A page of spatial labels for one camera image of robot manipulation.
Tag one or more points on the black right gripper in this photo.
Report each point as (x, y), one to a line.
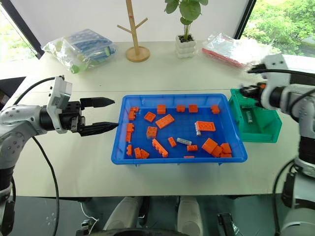
(258, 92)

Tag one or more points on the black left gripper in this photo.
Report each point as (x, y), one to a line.
(71, 113)

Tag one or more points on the silver AA battery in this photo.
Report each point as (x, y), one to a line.
(198, 129)
(249, 117)

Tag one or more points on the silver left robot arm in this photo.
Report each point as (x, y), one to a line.
(17, 120)

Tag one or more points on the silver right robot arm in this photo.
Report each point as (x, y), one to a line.
(295, 98)

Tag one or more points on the green plastic bin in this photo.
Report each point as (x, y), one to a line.
(261, 125)

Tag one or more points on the blue plastic bin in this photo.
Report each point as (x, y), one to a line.
(177, 137)

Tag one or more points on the small orange toy brick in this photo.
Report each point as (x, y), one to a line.
(172, 142)
(216, 151)
(180, 108)
(161, 109)
(193, 108)
(129, 150)
(128, 137)
(226, 155)
(134, 109)
(145, 154)
(130, 127)
(192, 148)
(137, 152)
(214, 109)
(132, 115)
(226, 148)

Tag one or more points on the clear bag with red sheets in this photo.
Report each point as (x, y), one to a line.
(226, 50)

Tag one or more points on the orange square toy brick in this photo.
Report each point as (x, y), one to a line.
(151, 132)
(149, 117)

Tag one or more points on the large orange toy brick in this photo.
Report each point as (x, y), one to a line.
(206, 126)
(165, 121)
(208, 144)

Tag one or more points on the clear bag with blue packs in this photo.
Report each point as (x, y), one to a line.
(83, 51)

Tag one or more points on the long orange toy brick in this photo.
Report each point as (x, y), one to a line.
(160, 147)

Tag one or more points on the wooden branch stand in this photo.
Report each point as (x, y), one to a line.
(137, 52)

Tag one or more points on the grey small brick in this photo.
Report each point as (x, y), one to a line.
(184, 141)

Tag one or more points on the green plant in white pot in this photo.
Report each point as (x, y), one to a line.
(185, 45)

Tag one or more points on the white rounded robot leg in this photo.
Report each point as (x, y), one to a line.
(189, 214)
(123, 214)

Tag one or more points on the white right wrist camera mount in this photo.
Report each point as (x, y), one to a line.
(276, 73)

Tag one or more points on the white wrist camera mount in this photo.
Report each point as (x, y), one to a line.
(59, 93)
(276, 73)

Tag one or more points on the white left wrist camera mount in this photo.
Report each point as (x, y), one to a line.
(59, 93)

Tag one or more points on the black window frame bar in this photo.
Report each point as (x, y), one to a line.
(244, 18)
(23, 27)

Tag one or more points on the black bracket under table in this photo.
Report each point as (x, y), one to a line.
(226, 225)

